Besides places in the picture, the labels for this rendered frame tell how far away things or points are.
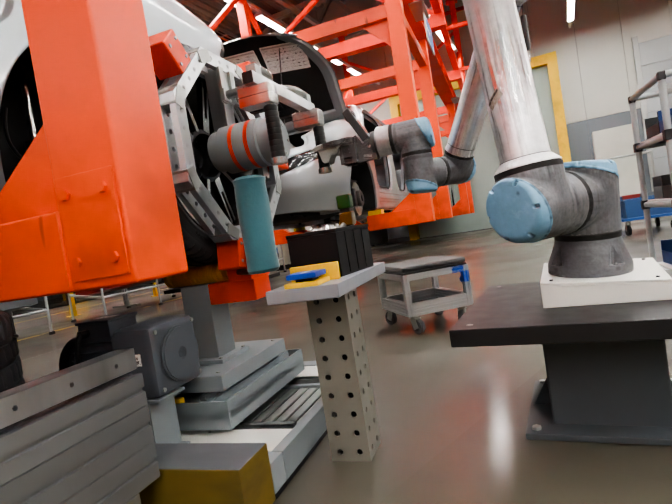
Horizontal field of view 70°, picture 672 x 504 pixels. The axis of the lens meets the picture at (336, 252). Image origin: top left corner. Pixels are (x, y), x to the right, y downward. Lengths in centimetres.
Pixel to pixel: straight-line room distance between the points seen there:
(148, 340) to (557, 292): 96
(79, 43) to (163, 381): 74
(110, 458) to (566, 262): 107
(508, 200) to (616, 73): 1343
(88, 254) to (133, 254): 10
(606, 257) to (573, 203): 17
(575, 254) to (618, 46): 1347
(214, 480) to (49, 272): 53
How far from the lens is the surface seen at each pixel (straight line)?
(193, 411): 141
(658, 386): 132
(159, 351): 125
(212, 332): 154
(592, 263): 128
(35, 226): 113
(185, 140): 129
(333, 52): 800
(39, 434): 93
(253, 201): 129
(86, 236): 103
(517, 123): 117
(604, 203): 128
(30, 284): 116
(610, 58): 1459
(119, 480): 106
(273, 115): 126
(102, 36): 107
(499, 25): 124
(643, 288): 126
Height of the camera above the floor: 55
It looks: 2 degrees down
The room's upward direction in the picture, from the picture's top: 9 degrees counter-clockwise
